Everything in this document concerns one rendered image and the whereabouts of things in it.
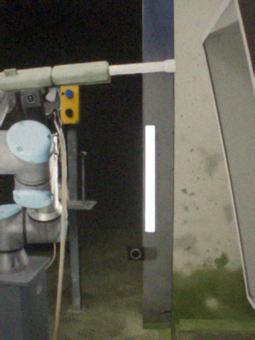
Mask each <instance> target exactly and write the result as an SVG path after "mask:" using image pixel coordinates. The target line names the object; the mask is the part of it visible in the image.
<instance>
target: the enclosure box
mask: <svg viewBox="0 0 255 340"><path fill-rule="evenodd" d="M200 41H201V45H202V50H203V56H204V61H205V64H206V72H207V75H208V78H209V83H210V86H211V90H212V98H213V102H214V106H215V110H216V117H217V122H218V126H219V133H220V137H221V141H222V149H223V153H224V157H225V164H226V168H227V177H228V184H229V188H230V192H231V200H232V203H233V208H234V216H235V223H236V227H237V232H238V243H239V246H240V250H241V262H242V265H243V269H244V280H245V284H246V286H245V287H246V291H247V299H248V300H249V302H250V303H251V305H252V306H253V308H254V309H255V0H223V2H222V4H221V6H220V7H219V9H218V11H217V12H216V14H215V15H214V17H213V19H212V21H210V23H209V25H208V27H207V28H206V31H205V32H204V33H203V36H202V37H201V38H200Z"/></svg>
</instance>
